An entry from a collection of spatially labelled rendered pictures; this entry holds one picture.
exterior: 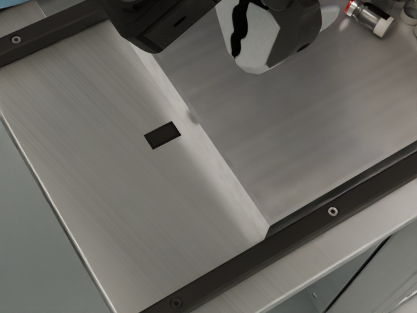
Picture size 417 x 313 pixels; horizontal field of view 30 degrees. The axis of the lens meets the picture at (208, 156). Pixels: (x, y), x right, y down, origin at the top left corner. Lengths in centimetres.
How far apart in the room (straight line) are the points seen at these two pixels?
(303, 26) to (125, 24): 10
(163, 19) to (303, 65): 42
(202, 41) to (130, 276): 24
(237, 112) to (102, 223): 16
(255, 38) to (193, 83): 29
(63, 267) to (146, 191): 92
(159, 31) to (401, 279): 82
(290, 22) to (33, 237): 126
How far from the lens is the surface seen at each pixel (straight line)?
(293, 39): 40
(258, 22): 43
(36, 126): 71
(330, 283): 136
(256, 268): 64
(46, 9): 77
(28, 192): 165
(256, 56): 45
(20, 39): 74
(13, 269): 160
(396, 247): 108
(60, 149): 70
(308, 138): 71
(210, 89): 72
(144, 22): 34
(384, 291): 119
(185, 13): 35
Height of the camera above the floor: 150
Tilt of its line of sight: 64 degrees down
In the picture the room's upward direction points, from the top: 10 degrees clockwise
